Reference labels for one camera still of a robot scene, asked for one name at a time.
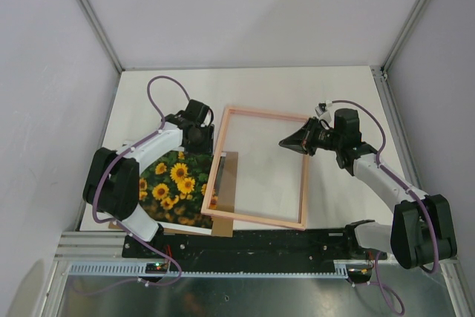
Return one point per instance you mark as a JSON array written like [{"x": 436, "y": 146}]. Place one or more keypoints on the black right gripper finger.
[
  {"x": 296, "y": 147},
  {"x": 303, "y": 135}
]

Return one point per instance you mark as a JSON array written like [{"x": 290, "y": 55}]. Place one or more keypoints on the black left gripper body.
[{"x": 203, "y": 141}]

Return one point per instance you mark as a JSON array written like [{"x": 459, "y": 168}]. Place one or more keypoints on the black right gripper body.
[{"x": 318, "y": 137}]

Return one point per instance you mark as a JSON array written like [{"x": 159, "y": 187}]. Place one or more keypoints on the pink wooden picture frame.
[{"x": 303, "y": 180}]

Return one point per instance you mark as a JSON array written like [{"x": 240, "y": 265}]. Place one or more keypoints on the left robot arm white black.
[{"x": 113, "y": 183}]

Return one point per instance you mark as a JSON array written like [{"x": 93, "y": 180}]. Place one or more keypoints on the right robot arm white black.
[{"x": 421, "y": 233}]

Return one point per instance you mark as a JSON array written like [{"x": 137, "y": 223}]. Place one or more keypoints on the sunflower photo print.
[{"x": 172, "y": 189}]

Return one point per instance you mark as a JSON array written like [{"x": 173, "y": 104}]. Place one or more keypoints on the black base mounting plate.
[{"x": 281, "y": 250}]

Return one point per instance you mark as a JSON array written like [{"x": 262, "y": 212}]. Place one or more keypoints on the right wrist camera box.
[{"x": 322, "y": 110}]

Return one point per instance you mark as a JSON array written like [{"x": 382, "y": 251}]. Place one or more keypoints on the grey slotted cable duct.
[{"x": 159, "y": 270}]

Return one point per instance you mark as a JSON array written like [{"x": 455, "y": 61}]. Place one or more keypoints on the right aluminium corner post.
[{"x": 413, "y": 17}]

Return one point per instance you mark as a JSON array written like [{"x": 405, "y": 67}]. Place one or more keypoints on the aluminium corner post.
[
  {"x": 99, "y": 31},
  {"x": 413, "y": 17}
]

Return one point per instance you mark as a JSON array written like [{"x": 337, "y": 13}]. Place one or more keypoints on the left aluminium corner post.
[{"x": 99, "y": 31}]

